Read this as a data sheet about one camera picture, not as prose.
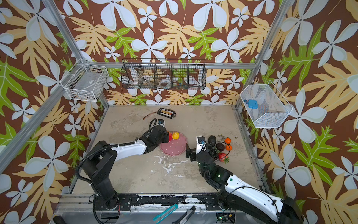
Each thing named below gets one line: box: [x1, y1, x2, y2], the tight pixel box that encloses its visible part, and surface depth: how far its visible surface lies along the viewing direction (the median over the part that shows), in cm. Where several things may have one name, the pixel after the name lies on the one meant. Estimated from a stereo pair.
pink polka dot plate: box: [160, 132, 187, 156], surface depth 97 cm
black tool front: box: [172, 205, 196, 224], surface depth 71 cm
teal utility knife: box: [152, 203, 179, 224], surface depth 73 cm
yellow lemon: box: [172, 131, 180, 140], surface depth 98 cm
